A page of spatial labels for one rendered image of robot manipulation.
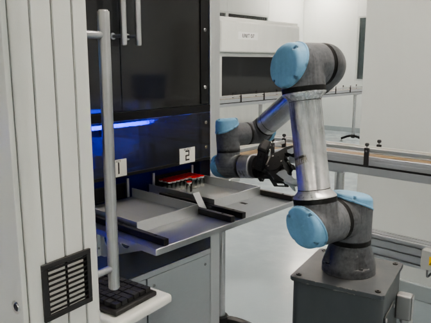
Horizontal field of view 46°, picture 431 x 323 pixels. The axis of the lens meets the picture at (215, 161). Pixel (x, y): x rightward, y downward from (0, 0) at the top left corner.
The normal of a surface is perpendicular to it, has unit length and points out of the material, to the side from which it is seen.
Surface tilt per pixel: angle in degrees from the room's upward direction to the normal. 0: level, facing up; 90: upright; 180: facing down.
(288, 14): 90
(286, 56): 83
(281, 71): 83
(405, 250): 90
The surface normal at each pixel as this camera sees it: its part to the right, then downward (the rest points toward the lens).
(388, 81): -0.67, 0.14
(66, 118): 0.81, 0.11
